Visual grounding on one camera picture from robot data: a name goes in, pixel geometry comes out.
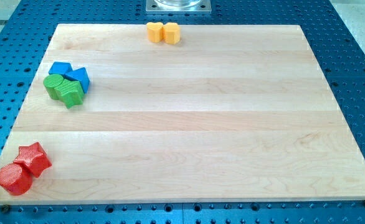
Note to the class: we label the red star block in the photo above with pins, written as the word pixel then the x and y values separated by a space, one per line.
pixel 33 158

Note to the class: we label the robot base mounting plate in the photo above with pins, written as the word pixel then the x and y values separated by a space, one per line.
pixel 178 6

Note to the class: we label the wooden board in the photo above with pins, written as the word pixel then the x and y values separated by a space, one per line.
pixel 229 114

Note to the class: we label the green star block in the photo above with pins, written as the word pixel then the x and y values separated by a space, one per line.
pixel 70 93

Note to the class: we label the left board stop screw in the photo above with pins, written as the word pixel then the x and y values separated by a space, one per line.
pixel 4 209

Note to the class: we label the yellow hexagon block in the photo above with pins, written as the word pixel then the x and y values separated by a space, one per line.
pixel 171 33

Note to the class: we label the yellow heart block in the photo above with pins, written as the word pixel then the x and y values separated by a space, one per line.
pixel 154 31

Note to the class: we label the blue triangle block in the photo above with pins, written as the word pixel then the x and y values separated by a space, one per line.
pixel 80 75

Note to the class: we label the blue cube block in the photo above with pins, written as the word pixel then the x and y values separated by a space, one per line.
pixel 60 68

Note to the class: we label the green cylinder block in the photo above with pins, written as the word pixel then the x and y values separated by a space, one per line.
pixel 50 83

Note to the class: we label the red cylinder block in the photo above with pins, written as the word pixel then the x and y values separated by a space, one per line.
pixel 15 179

